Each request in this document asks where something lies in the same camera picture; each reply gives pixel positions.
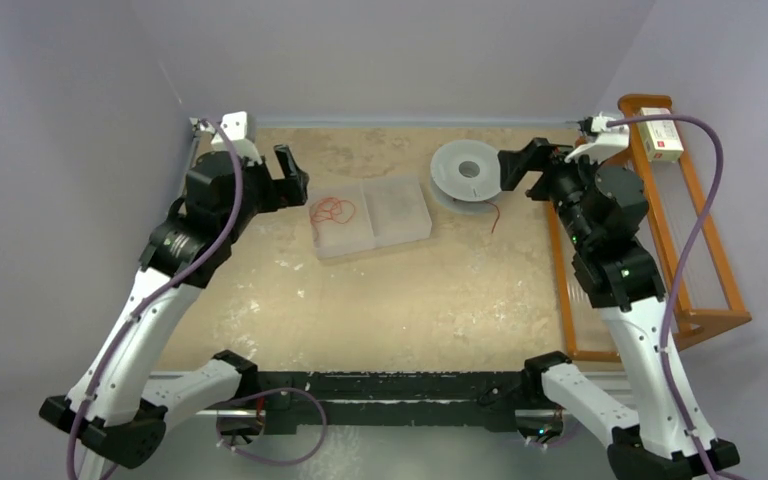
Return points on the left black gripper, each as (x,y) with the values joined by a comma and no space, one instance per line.
(281,192)

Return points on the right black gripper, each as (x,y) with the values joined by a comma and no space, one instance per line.
(539,156)

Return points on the grey plastic cable spool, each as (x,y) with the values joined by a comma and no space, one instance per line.
(465,177)

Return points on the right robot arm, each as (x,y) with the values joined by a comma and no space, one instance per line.
(664,435)

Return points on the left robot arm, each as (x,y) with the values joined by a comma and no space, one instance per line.
(112,410)

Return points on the translucent plastic divided tray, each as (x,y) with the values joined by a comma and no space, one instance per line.
(368,214)

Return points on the white box red label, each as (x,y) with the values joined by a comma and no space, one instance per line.
(661,141)

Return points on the orange wooden rack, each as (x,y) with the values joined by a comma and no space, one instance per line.
(694,325)

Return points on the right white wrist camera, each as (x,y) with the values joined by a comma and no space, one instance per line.
(601,140)

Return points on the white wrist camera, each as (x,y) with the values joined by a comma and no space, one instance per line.
(240,129)
(601,140)

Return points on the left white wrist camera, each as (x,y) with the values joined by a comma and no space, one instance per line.
(240,129)

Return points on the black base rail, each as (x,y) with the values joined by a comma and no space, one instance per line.
(497,401)

